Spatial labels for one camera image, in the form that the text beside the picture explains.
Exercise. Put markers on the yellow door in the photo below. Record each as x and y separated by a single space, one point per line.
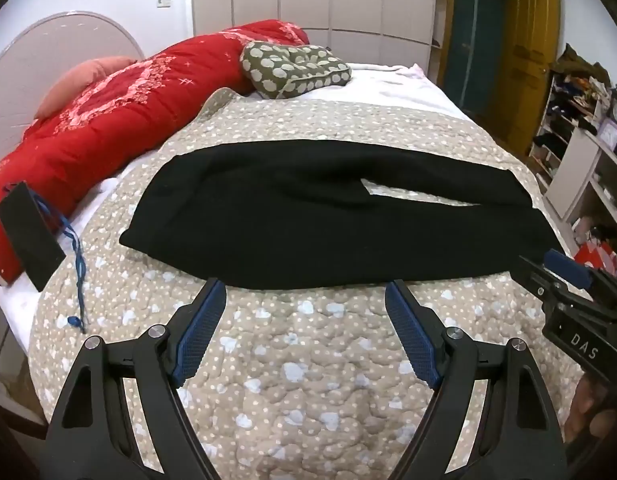
530 60

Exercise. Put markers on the black pants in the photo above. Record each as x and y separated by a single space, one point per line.
313 210

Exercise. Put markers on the rounded white headboard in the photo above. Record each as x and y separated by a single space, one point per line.
38 45

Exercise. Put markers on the pink pillow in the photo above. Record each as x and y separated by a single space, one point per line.
83 77

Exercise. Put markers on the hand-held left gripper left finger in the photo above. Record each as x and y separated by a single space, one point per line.
202 327

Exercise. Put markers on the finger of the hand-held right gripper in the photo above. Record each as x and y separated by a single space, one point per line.
565 263
535 275

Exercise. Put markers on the person's right hand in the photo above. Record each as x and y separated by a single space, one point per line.
585 410

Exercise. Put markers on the black phone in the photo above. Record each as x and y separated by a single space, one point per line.
28 235

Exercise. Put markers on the green dotted pillow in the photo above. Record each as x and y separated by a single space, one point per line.
288 67

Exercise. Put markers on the white shelf unit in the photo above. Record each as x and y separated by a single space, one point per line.
583 165

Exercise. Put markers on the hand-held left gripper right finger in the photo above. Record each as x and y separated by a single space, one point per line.
412 332

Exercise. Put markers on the red box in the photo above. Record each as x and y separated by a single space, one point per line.
595 257

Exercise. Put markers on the teal door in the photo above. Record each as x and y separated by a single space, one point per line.
473 35

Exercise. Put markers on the red patterned quilt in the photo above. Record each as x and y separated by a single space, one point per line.
113 110

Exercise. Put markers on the beige dotted quilted blanket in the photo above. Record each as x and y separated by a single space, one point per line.
298 385

